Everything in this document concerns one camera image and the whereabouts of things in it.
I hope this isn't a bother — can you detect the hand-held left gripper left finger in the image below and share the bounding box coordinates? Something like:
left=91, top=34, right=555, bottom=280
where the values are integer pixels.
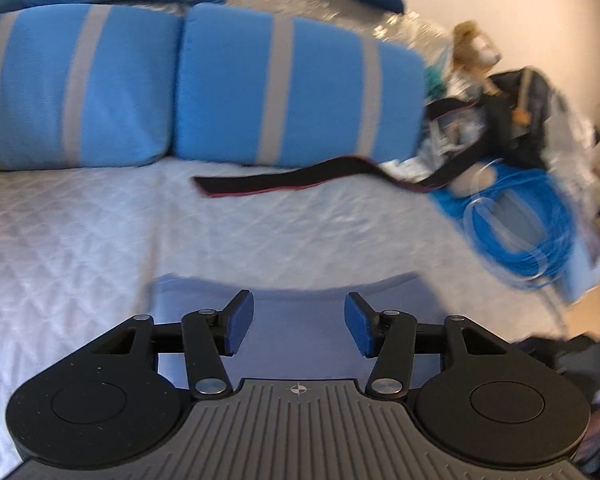
left=90, top=289, right=255, bottom=401

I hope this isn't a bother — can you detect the grey-blue fleece garment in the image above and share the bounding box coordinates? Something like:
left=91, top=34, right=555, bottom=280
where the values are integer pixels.
left=150, top=270, right=433, bottom=391

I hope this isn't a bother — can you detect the brown teddy bear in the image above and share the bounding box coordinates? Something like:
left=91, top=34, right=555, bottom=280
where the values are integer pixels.
left=450, top=20, right=503, bottom=93

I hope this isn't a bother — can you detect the white cable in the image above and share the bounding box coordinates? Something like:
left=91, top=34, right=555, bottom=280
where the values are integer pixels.
left=462, top=157, right=551, bottom=281

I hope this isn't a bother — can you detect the black bag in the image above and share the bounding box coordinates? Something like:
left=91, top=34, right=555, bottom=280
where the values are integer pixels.
left=480, top=67, right=561, bottom=171

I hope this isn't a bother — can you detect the blue pillow with grey stripes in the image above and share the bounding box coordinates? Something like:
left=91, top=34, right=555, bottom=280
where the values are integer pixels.
left=172, top=2, right=427, bottom=168
left=0, top=4, right=185, bottom=173

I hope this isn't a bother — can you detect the blue grey cushion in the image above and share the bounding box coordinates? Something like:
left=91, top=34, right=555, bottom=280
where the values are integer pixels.
left=495, top=185, right=600, bottom=306

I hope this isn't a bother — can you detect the clear plastic sheet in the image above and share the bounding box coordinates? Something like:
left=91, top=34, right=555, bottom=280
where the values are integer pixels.
left=222, top=0, right=456, bottom=61

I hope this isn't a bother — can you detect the white quilted bedspread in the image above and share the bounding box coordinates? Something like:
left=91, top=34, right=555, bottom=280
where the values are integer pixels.
left=0, top=157, right=571, bottom=476

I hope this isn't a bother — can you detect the black belt with red edge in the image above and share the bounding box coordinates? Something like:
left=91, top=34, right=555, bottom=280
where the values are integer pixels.
left=194, top=97, right=501, bottom=200

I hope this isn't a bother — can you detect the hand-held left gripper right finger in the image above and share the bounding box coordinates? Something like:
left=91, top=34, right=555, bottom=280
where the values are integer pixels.
left=344, top=291, right=508, bottom=401

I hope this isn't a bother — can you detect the blue cable coil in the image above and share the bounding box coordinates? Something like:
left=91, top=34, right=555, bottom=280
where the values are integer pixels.
left=432, top=165, right=578, bottom=291

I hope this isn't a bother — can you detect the teal yarn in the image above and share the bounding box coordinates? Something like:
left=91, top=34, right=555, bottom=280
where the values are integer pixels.
left=425, top=67, right=443, bottom=101

